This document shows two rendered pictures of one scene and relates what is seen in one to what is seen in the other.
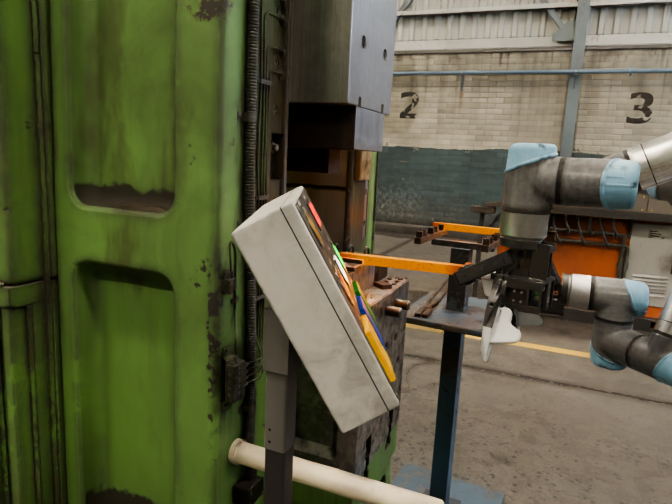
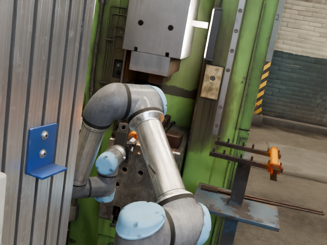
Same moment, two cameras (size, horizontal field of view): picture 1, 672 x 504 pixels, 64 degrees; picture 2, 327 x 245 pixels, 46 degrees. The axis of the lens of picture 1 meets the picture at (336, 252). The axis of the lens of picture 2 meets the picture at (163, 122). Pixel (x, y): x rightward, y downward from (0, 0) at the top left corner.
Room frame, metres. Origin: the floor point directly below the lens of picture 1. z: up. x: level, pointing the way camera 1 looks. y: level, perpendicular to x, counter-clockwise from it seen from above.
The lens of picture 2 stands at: (0.94, -1.97, 1.49)
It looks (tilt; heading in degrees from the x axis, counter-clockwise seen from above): 13 degrees down; 75
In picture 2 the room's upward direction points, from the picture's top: 10 degrees clockwise
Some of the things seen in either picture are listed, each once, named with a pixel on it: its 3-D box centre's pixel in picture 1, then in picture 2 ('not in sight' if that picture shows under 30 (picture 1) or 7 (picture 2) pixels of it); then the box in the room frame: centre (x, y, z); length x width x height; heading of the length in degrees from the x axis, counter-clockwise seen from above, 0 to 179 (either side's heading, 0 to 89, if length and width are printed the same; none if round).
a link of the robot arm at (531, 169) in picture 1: (531, 178); not in sight; (0.88, -0.31, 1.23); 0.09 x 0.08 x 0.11; 61
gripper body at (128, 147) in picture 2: (538, 289); (120, 151); (1.18, -0.46, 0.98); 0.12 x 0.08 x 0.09; 67
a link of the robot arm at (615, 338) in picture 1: (617, 343); (101, 186); (1.10, -0.61, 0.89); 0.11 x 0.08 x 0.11; 19
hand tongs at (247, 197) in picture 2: (438, 295); (261, 200); (1.91, -0.39, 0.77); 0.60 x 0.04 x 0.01; 159
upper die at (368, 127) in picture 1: (292, 128); (157, 61); (1.40, 0.13, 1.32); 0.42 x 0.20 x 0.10; 67
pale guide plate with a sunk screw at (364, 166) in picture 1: (363, 151); (211, 82); (1.66, -0.07, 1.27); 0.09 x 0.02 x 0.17; 157
